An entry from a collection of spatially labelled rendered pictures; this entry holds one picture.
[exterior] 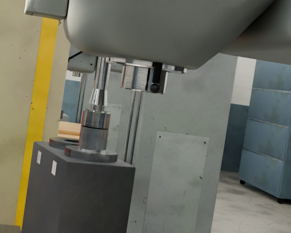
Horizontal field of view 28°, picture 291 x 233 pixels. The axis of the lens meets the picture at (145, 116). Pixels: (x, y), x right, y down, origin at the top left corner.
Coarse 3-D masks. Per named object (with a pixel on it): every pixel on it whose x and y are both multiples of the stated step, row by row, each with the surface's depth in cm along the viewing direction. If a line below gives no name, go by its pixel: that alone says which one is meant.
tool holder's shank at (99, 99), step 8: (104, 64) 96; (96, 72) 97; (104, 72) 96; (96, 80) 96; (104, 80) 96; (96, 88) 96; (104, 88) 96; (96, 96) 96; (104, 96) 96; (96, 104) 96; (104, 104) 96
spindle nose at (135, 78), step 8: (128, 72) 59; (136, 72) 58; (144, 72) 58; (152, 72) 58; (128, 80) 59; (136, 80) 58; (144, 80) 58; (160, 80) 59; (128, 88) 59; (136, 88) 58; (144, 88) 58; (160, 88) 59
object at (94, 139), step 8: (88, 120) 96; (96, 120) 95; (104, 120) 96; (88, 128) 96; (96, 128) 95; (104, 128) 96; (80, 136) 97; (88, 136) 96; (96, 136) 95; (104, 136) 96; (80, 144) 96; (88, 144) 96; (96, 144) 96; (104, 144) 97
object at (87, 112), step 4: (84, 112) 96; (88, 112) 96; (92, 112) 95; (96, 112) 95; (100, 112) 95; (104, 112) 96; (108, 112) 97; (96, 116) 95; (100, 116) 95; (104, 116) 96; (108, 116) 96
